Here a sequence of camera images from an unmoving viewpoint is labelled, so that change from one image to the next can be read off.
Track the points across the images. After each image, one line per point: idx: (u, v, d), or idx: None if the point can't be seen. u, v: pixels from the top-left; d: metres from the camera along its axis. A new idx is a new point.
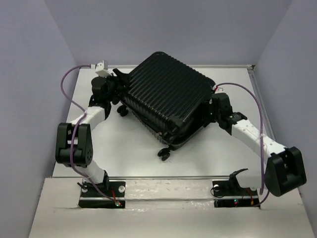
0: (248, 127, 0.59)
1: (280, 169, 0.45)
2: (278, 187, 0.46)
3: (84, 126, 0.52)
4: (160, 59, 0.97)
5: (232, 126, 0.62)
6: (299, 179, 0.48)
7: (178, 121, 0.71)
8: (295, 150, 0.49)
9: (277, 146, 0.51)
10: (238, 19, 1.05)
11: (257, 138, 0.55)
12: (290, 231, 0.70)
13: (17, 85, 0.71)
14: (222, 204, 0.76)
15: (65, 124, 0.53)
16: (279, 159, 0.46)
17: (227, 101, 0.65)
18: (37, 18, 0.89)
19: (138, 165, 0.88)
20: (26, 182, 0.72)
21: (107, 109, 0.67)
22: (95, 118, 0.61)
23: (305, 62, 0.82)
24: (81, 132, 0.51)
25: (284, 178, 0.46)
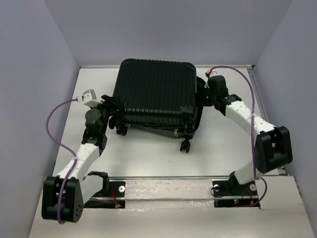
0: (241, 108, 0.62)
1: (267, 145, 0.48)
2: (264, 162, 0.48)
3: (72, 183, 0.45)
4: (132, 68, 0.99)
5: (227, 107, 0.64)
6: (285, 157, 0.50)
7: (190, 109, 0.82)
8: (283, 130, 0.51)
9: (267, 126, 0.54)
10: (238, 19, 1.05)
11: (249, 117, 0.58)
12: (290, 231, 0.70)
13: (16, 85, 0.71)
14: (222, 204, 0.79)
15: (51, 178, 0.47)
16: (267, 136, 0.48)
17: (223, 84, 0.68)
18: (36, 17, 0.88)
19: (138, 165, 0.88)
20: (26, 182, 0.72)
21: (103, 143, 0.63)
22: (87, 161, 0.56)
23: (305, 62, 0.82)
24: (68, 190, 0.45)
25: (271, 155, 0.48)
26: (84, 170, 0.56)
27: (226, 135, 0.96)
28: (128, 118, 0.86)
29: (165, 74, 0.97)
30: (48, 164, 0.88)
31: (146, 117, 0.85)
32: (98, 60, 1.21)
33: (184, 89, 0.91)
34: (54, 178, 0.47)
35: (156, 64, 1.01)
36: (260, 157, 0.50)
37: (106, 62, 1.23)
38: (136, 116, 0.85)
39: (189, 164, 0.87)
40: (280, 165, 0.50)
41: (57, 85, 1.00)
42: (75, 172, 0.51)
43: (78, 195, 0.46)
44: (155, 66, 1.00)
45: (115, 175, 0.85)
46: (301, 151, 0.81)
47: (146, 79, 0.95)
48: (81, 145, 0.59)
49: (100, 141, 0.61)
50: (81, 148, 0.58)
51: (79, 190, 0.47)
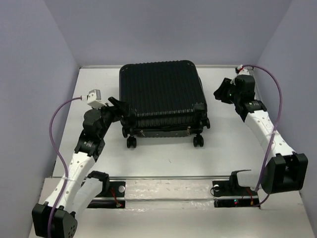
0: (263, 120, 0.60)
1: (280, 170, 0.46)
2: (271, 185, 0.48)
3: (61, 215, 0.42)
4: (131, 74, 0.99)
5: (248, 114, 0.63)
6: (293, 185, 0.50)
7: (201, 105, 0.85)
8: (302, 157, 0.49)
9: (285, 148, 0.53)
10: (237, 20, 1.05)
11: (269, 134, 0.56)
12: (290, 231, 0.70)
13: (16, 85, 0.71)
14: (222, 205, 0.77)
15: (40, 207, 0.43)
16: (283, 160, 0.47)
17: (250, 87, 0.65)
18: (36, 17, 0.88)
19: (138, 165, 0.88)
20: (26, 182, 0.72)
21: (99, 149, 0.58)
22: (78, 179, 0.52)
23: (305, 62, 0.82)
24: (57, 222, 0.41)
25: (279, 179, 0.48)
26: (76, 190, 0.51)
27: (226, 135, 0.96)
28: (140, 124, 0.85)
29: (169, 75, 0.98)
30: (48, 164, 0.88)
31: (160, 119, 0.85)
32: (98, 60, 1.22)
33: (188, 86, 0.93)
34: (42, 207, 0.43)
35: (158, 66, 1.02)
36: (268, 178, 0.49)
37: (106, 63, 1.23)
38: (149, 120, 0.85)
39: (189, 164, 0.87)
40: (287, 190, 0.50)
41: (57, 85, 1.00)
42: (64, 198, 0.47)
43: (68, 222, 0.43)
44: (157, 69, 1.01)
45: (115, 175, 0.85)
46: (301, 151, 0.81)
47: (151, 82, 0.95)
48: (74, 155, 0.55)
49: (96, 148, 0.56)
50: (73, 161, 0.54)
51: (69, 217, 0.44)
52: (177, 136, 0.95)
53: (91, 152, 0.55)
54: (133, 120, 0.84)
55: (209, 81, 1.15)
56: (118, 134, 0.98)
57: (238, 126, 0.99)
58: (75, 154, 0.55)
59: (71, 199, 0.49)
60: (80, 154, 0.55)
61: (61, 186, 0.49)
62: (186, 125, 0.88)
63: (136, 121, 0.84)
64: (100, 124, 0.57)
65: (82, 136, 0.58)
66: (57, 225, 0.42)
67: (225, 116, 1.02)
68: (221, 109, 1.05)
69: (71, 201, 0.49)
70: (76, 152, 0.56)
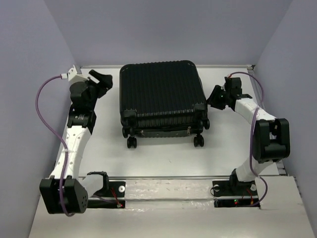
0: (249, 103, 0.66)
1: (263, 130, 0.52)
2: (260, 149, 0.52)
3: (71, 180, 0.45)
4: (131, 74, 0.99)
5: (236, 102, 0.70)
6: (283, 149, 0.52)
7: (202, 106, 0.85)
8: (283, 121, 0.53)
9: (268, 117, 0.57)
10: (238, 19, 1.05)
11: (253, 109, 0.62)
12: (290, 231, 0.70)
13: (16, 85, 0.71)
14: (222, 204, 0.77)
15: (49, 179, 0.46)
16: (266, 123, 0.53)
17: (237, 83, 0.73)
18: (36, 17, 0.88)
19: (138, 165, 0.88)
20: (26, 181, 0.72)
21: (91, 121, 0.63)
22: (78, 151, 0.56)
23: (306, 62, 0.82)
24: (68, 192, 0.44)
25: (267, 143, 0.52)
26: (78, 161, 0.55)
27: (226, 134, 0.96)
28: (140, 124, 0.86)
29: (170, 75, 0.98)
30: (48, 164, 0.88)
31: (160, 119, 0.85)
32: (98, 60, 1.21)
33: (189, 86, 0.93)
34: (49, 180, 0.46)
35: (159, 66, 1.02)
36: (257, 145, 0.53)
37: (106, 62, 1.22)
38: (149, 120, 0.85)
39: (189, 164, 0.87)
40: (278, 156, 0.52)
41: (57, 85, 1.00)
42: (69, 169, 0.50)
43: (79, 190, 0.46)
44: (159, 69, 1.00)
45: (116, 175, 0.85)
46: (302, 151, 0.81)
47: (152, 82, 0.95)
48: (69, 130, 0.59)
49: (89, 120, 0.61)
50: (70, 135, 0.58)
51: (79, 186, 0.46)
52: (176, 136, 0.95)
53: (86, 124, 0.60)
54: (133, 120, 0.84)
55: (209, 81, 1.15)
56: (118, 133, 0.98)
57: (238, 126, 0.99)
58: (69, 130, 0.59)
59: (76, 170, 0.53)
60: (75, 128, 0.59)
61: (63, 159, 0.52)
62: (186, 125, 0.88)
63: (136, 122, 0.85)
64: (87, 97, 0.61)
65: (72, 112, 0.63)
66: (68, 194, 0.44)
67: (225, 116, 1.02)
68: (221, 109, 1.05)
69: (75, 171, 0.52)
70: (69, 127, 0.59)
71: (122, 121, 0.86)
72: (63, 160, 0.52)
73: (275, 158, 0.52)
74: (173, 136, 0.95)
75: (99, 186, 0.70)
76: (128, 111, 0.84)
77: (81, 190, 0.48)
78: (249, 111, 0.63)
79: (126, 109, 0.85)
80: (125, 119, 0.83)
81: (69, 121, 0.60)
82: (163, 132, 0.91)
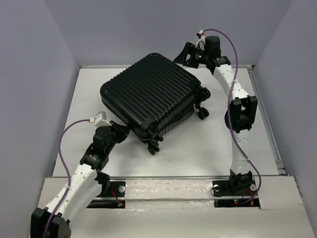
0: (227, 72, 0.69)
1: (237, 108, 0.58)
2: (232, 122, 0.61)
3: (57, 220, 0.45)
4: (115, 88, 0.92)
5: (215, 68, 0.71)
6: (249, 119, 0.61)
7: (195, 82, 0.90)
8: (253, 99, 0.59)
9: (242, 93, 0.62)
10: (237, 19, 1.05)
11: (230, 83, 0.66)
12: (290, 230, 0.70)
13: (17, 85, 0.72)
14: (222, 205, 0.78)
15: (39, 209, 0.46)
16: (238, 101, 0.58)
17: (216, 44, 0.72)
18: (36, 18, 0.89)
19: (138, 165, 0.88)
20: (26, 182, 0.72)
21: (102, 164, 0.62)
22: (79, 190, 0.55)
23: (305, 62, 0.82)
24: (54, 229, 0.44)
25: (238, 117, 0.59)
26: (75, 200, 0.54)
27: (226, 134, 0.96)
28: (160, 127, 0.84)
29: (150, 74, 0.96)
30: (48, 164, 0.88)
31: (175, 111, 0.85)
32: (98, 60, 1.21)
33: (173, 72, 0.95)
34: (41, 210, 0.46)
35: (133, 71, 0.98)
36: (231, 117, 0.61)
37: (106, 62, 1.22)
38: (167, 118, 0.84)
39: (189, 164, 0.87)
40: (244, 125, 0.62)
41: (56, 85, 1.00)
42: (63, 205, 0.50)
43: (63, 229, 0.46)
44: (137, 73, 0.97)
45: (116, 175, 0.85)
46: (302, 151, 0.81)
47: (140, 85, 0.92)
48: (79, 166, 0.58)
49: (100, 161, 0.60)
50: (77, 173, 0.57)
51: (64, 226, 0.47)
52: (184, 119, 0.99)
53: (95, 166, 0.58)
54: (155, 126, 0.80)
55: (209, 81, 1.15)
56: None
57: None
58: (79, 166, 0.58)
59: (69, 208, 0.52)
60: (85, 166, 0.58)
61: (62, 193, 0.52)
62: (192, 104, 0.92)
63: (158, 126, 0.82)
64: (107, 140, 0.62)
65: (89, 149, 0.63)
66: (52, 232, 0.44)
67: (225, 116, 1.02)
68: (221, 109, 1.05)
69: (69, 208, 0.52)
70: (81, 163, 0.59)
71: (142, 134, 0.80)
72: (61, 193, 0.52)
73: (242, 126, 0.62)
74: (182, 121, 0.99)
75: (99, 191, 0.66)
76: (144, 121, 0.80)
77: (66, 228, 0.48)
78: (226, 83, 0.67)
79: (141, 121, 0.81)
80: (148, 130, 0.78)
81: (82, 157, 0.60)
82: (176, 122, 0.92)
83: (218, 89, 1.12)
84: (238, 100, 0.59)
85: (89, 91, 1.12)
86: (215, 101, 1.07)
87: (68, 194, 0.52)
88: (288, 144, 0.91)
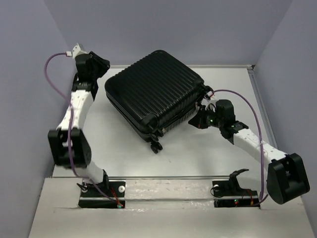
0: (249, 136, 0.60)
1: (281, 174, 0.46)
2: (281, 195, 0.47)
3: (76, 131, 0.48)
4: (119, 83, 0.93)
5: (234, 135, 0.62)
6: (302, 186, 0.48)
7: (198, 79, 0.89)
8: (295, 157, 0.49)
9: (277, 153, 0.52)
10: (237, 20, 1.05)
11: (257, 145, 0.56)
12: (289, 230, 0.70)
13: (17, 85, 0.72)
14: (222, 204, 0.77)
15: (54, 131, 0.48)
16: (280, 165, 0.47)
17: (231, 111, 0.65)
18: (36, 18, 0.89)
19: (138, 165, 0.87)
20: (26, 182, 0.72)
21: (93, 89, 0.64)
22: (83, 109, 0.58)
23: (305, 62, 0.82)
24: (75, 141, 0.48)
25: (287, 187, 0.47)
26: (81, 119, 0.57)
27: None
28: (161, 123, 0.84)
29: (154, 69, 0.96)
30: (48, 164, 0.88)
31: (176, 108, 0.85)
32: None
33: (177, 69, 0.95)
34: (57, 130, 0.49)
35: (138, 67, 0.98)
36: (275, 189, 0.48)
37: None
38: (168, 115, 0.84)
39: (189, 165, 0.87)
40: (297, 195, 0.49)
41: (56, 85, 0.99)
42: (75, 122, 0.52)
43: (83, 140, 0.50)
44: (141, 68, 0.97)
45: (115, 175, 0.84)
46: (302, 151, 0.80)
47: (144, 80, 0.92)
48: (73, 93, 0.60)
49: (90, 85, 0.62)
50: (74, 97, 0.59)
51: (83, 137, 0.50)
52: (186, 118, 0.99)
53: (89, 89, 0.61)
54: (156, 121, 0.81)
55: (209, 81, 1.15)
56: (118, 133, 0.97)
57: None
58: (74, 93, 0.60)
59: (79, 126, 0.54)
60: (79, 91, 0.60)
61: (69, 115, 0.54)
62: (194, 102, 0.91)
63: (159, 122, 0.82)
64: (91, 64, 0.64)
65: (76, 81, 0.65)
66: (75, 143, 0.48)
67: None
68: None
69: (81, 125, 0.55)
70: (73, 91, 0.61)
71: (143, 129, 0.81)
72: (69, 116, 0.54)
73: (293, 198, 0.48)
74: (184, 120, 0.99)
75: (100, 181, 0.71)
76: (146, 117, 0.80)
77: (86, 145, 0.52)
78: (252, 147, 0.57)
79: (142, 115, 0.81)
80: (148, 125, 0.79)
81: (73, 86, 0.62)
82: (178, 120, 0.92)
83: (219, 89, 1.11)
84: (280, 163, 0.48)
85: None
86: None
87: (75, 113, 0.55)
88: (288, 144, 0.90)
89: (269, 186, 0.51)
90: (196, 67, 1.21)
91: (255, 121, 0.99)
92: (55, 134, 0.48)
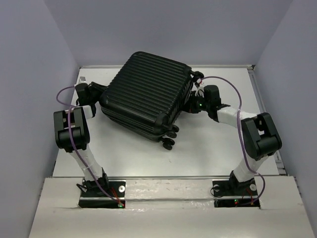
0: (229, 109, 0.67)
1: (250, 127, 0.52)
2: (255, 147, 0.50)
3: (77, 109, 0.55)
4: (113, 93, 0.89)
5: (217, 112, 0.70)
6: (274, 140, 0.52)
7: (186, 70, 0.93)
8: (265, 115, 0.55)
9: (251, 115, 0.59)
10: (238, 20, 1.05)
11: (235, 113, 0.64)
12: (288, 230, 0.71)
13: (16, 85, 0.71)
14: (222, 204, 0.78)
15: (59, 112, 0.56)
16: (250, 120, 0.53)
17: (216, 94, 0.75)
18: (36, 19, 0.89)
19: (139, 165, 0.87)
20: (26, 183, 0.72)
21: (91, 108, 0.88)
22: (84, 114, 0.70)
23: (306, 63, 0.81)
24: (77, 116, 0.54)
25: (258, 138, 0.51)
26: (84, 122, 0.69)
27: (227, 133, 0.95)
28: (171, 119, 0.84)
29: (143, 71, 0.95)
30: (48, 164, 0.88)
31: (179, 101, 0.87)
32: (98, 60, 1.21)
33: (164, 65, 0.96)
34: (62, 112, 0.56)
35: (125, 73, 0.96)
36: (248, 143, 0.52)
37: (106, 62, 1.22)
38: (174, 109, 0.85)
39: (189, 164, 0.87)
40: (271, 149, 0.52)
41: (57, 85, 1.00)
42: None
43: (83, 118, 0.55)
44: (130, 73, 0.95)
45: (116, 175, 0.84)
46: (302, 151, 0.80)
47: (139, 82, 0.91)
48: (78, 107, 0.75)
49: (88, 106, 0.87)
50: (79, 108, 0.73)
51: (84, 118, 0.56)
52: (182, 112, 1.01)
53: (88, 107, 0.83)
54: (168, 119, 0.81)
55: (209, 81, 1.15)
56: (118, 133, 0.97)
57: None
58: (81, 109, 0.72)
59: None
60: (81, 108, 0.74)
61: None
62: (188, 92, 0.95)
63: (171, 119, 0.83)
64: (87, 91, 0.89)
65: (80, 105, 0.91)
66: (77, 118, 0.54)
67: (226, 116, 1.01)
68: None
69: None
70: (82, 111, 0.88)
71: (158, 131, 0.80)
72: None
73: (267, 152, 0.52)
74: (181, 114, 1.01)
75: (99, 174, 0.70)
76: (158, 117, 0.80)
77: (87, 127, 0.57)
78: (231, 116, 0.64)
79: (153, 118, 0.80)
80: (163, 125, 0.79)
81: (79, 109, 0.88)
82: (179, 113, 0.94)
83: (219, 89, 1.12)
84: (250, 119, 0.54)
85: None
86: None
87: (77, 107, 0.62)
88: (288, 144, 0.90)
89: (246, 145, 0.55)
90: (197, 67, 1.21)
91: None
92: (59, 115, 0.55)
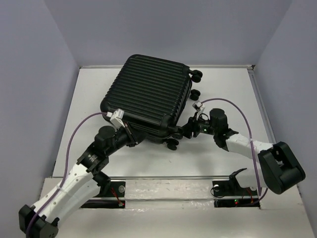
0: (240, 138, 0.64)
1: (270, 162, 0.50)
2: (278, 183, 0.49)
3: (40, 225, 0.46)
4: (114, 98, 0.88)
5: (226, 141, 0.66)
6: (296, 171, 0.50)
7: (184, 70, 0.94)
8: (282, 145, 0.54)
9: (266, 145, 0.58)
10: (237, 20, 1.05)
11: (247, 143, 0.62)
12: (289, 230, 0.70)
13: (16, 85, 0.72)
14: (222, 205, 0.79)
15: (25, 209, 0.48)
16: (269, 154, 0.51)
17: (225, 121, 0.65)
18: (36, 19, 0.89)
19: (139, 166, 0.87)
20: (26, 183, 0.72)
21: (99, 166, 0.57)
22: (72, 191, 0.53)
23: (305, 63, 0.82)
24: (36, 230, 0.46)
25: (280, 173, 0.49)
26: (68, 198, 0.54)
27: None
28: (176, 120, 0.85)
29: (142, 74, 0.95)
30: (48, 164, 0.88)
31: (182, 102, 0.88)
32: (98, 60, 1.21)
33: (162, 66, 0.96)
34: (28, 209, 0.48)
35: (124, 77, 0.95)
36: (271, 179, 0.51)
37: (106, 62, 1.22)
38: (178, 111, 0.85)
39: (189, 164, 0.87)
40: (295, 182, 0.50)
41: (56, 85, 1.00)
42: (50, 207, 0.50)
43: (45, 232, 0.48)
44: (129, 76, 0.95)
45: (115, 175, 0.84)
46: (302, 152, 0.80)
47: (139, 85, 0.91)
48: (76, 166, 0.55)
49: (96, 166, 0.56)
50: (74, 170, 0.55)
51: (48, 229, 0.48)
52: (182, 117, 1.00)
53: (91, 169, 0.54)
54: (173, 120, 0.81)
55: (209, 81, 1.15)
56: None
57: (239, 126, 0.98)
58: (76, 166, 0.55)
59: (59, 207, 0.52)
60: (81, 167, 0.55)
61: (51, 193, 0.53)
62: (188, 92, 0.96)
63: (175, 120, 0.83)
64: (109, 142, 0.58)
65: (90, 148, 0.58)
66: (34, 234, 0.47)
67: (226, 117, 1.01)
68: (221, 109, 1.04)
69: (60, 206, 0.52)
70: (77, 163, 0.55)
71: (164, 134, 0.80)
72: (51, 194, 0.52)
73: (291, 185, 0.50)
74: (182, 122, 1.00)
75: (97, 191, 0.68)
76: (163, 120, 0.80)
77: (52, 230, 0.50)
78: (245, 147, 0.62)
79: (158, 120, 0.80)
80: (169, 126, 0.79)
81: (80, 156, 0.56)
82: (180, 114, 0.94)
83: (219, 89, 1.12)
84: (268, 152, 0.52)
85: (88, 92, 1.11)
86: (216, 101, 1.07)
87: (57, 196, 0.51)
88: (288, 144, 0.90)
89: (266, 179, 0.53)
90: (196, 67, 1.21)
91: (256, 121, 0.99)
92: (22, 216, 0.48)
